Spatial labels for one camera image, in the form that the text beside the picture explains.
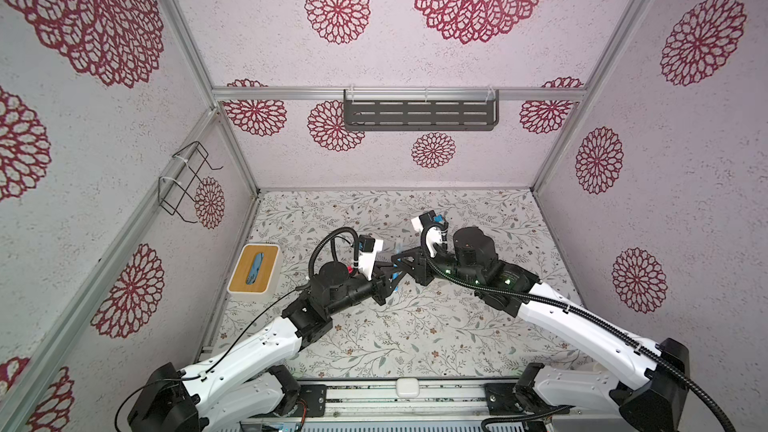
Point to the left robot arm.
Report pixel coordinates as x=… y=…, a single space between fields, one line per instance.
x=249 y=378

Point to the dark metal wall shelf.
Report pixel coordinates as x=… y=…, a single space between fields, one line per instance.
x=425 y=115

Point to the black wire wall rack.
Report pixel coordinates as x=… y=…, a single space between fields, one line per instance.
x=178 y=188

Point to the white wooden-top tissue box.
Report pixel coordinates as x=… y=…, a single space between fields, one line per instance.
x=256 y=274

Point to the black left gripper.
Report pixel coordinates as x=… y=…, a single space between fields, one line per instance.
x=379 y=281

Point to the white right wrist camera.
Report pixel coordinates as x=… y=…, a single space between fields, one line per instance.
x=431 y=225

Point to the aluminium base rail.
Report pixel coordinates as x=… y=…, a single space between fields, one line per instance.
x=372 y=405

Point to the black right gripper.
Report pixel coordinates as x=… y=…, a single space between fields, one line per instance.
x=421 y=271

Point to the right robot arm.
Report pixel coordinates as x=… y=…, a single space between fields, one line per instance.
x=639 y=380

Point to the small white box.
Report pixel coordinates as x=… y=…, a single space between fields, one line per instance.
x=407 y=388

